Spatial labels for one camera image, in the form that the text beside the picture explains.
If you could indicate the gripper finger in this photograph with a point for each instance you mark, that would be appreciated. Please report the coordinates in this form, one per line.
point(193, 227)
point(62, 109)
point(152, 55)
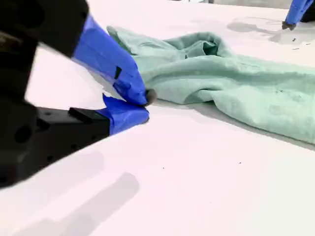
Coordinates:
point(309, 7)
point(123, 118)
point(295, 12)
point(105, 59)

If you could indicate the pale green T-shirt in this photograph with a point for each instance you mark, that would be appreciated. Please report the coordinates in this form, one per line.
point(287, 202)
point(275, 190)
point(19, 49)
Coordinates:
point(221, 81)

